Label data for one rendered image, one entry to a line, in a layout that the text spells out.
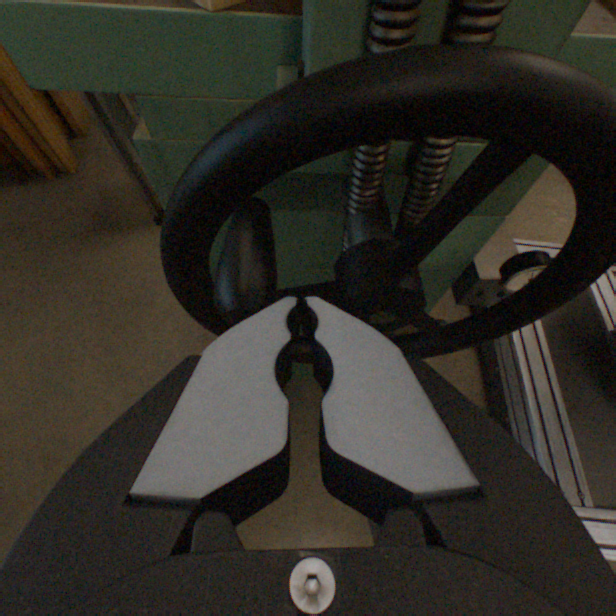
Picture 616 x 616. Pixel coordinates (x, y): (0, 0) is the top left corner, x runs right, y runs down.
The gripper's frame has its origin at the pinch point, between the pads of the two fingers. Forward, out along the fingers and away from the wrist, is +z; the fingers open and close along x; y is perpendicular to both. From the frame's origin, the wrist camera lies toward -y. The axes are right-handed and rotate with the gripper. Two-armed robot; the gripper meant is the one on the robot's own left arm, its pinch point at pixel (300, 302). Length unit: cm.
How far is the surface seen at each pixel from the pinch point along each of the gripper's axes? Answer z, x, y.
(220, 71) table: 22.0, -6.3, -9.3
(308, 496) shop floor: 38, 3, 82
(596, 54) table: 21.1, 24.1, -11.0
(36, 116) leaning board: 132, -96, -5
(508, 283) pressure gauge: 27.8, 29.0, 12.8
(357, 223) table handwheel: 13.3, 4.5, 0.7
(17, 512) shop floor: 35, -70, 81
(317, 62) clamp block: 11.3, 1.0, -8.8
